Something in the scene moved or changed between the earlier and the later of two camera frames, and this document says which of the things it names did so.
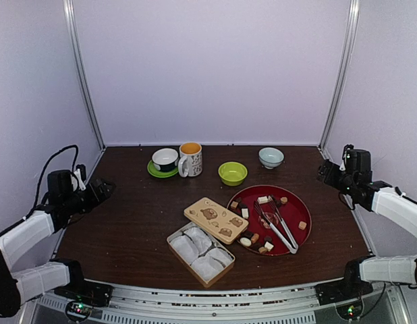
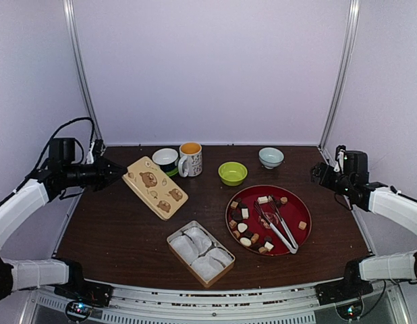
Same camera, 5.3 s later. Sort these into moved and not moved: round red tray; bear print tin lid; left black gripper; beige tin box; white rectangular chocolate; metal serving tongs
Moved: left black gripper; bear print tin lid
Not moved: beige tin box; metal serving tongs; white rectangular chocolate; round red tray
